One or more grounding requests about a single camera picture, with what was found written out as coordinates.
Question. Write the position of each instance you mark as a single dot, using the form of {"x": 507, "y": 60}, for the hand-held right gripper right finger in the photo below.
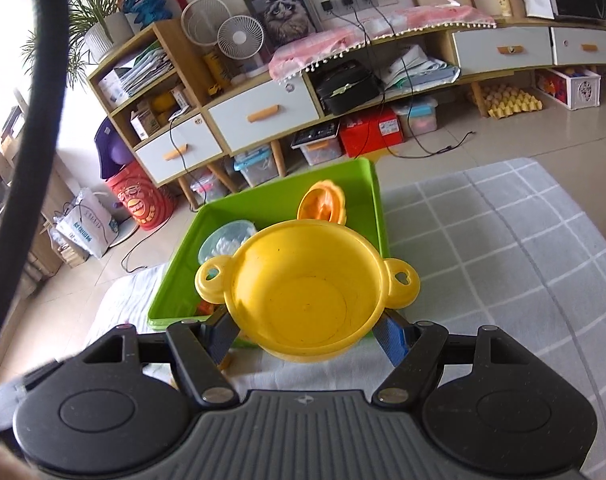
{"x": 394, "y": 336}

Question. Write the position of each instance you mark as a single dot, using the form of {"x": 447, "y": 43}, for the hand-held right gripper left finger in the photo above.
{"x": 219, "y": 336}

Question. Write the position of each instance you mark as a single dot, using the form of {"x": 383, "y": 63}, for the yellow toy pot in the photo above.
{"x": 303, "y": 300}

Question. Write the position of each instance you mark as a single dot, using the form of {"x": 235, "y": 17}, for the green plastic bin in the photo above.
{"x": 263, "y": 205}

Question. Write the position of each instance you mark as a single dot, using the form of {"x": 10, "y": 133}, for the clear cotton swab jar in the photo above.
{"x": 225, "y": 242}

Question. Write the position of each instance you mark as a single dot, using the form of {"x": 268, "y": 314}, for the grey checked blanket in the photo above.
{"x": 483, "y": 260}

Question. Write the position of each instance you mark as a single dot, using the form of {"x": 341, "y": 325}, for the clear storage box pink contents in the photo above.
{"x": 208, "y": 187}

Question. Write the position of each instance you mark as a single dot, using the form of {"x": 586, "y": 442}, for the orange toy cup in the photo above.
{"x": 323, "y": 202}

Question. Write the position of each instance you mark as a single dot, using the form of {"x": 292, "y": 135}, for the white plastic bag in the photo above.
{"x": 85, "y": 225}

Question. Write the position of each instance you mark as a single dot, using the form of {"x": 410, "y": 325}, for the clear storage box blue lid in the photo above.
{"x": 255, "y": 165}

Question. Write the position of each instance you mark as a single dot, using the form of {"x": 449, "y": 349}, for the red cardboard box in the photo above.
{"x": 370, "y": 130}

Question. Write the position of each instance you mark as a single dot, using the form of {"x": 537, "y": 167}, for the clear storage box black lid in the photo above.
{"x": 318, "y": 142}

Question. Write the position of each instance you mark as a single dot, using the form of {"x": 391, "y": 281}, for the purple bag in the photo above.
{"x": 110, "y": 145}

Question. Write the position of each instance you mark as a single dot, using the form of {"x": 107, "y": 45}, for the small clear storage box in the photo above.
{"x": 418, "y": 115}

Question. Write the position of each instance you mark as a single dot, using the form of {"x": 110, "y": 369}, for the small cardboard box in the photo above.
{"x": 147, "y": 120}

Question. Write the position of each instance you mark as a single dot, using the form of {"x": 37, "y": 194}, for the black handbag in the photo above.
{"x": 348, "y": 87}

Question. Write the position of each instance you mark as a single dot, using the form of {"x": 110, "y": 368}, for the wooden cabinet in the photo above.
{"x": 283, "y": 90}

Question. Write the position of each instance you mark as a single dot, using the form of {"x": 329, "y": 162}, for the yellow egg tray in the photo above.
{"x": 508, "y": 102}

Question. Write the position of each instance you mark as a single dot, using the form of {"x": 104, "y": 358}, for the folded cloth stack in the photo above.
{"x": 418, "y": 70}

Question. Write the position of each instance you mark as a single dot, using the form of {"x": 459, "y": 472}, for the stack of papers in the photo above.
{"x": 143, "y": 67}

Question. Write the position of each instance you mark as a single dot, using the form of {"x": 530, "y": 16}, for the pink fringed cloth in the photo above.
{"x": 333, "y": 42}

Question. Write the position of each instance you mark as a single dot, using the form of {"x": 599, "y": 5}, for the white basket of toys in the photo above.
{"x": 570, "y": 87}

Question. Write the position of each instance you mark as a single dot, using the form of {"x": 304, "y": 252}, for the framed cat picture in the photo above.
{"x": 285, "y": 15}

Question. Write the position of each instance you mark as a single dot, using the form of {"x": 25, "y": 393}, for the blue cartoon figurine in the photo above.
{"x": 143, "y": 2}

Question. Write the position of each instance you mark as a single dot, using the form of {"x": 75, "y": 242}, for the green potted plant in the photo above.
{"x": 95, "y": 5}

